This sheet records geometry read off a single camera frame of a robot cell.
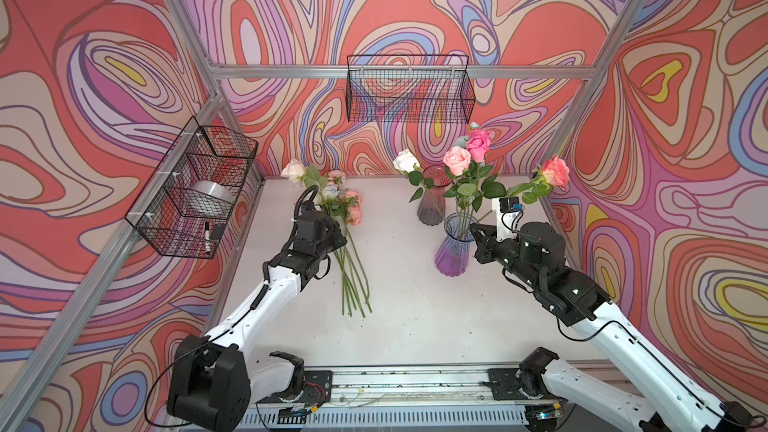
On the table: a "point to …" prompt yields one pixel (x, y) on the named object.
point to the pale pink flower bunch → (348, 213)
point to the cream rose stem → (296, 172)
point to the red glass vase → (432, 202)
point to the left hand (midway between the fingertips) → (345, 226)
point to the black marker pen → (207, 237)
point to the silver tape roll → (207, 196)
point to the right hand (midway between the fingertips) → (472, 233)
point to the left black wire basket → (186, 206)
